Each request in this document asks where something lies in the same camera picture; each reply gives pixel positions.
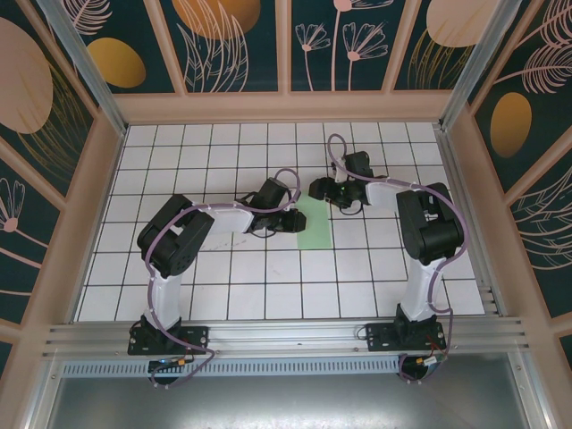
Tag aluminium side rail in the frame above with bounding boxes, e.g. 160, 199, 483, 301
435, 127, 509, 319

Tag light green cloth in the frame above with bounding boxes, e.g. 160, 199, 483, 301
296, 192, 332, 250

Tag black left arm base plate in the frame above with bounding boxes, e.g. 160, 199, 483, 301
127, 325, 211, 357

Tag slotted grey cable tray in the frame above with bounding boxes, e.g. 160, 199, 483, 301
60, 357, 403, 378

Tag grey metal sheet panel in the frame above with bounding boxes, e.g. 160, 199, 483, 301
44, 352, 549, 429

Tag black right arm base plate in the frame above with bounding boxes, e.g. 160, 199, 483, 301
365, 322, 447, 353

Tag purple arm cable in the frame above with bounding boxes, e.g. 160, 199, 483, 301
327, 132, 469, 386
146, 167, 301, 390

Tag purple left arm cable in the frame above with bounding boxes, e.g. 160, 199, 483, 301
146, 167, 301, 390

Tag aluminium frame post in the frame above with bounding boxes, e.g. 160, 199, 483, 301
436, 0, 523, 131
35, 0, 130, 138

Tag long aluminium mounting rail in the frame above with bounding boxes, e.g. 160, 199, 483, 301
41, 315, 536, 360

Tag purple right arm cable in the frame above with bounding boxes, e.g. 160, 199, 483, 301
327, 132, 469, 386

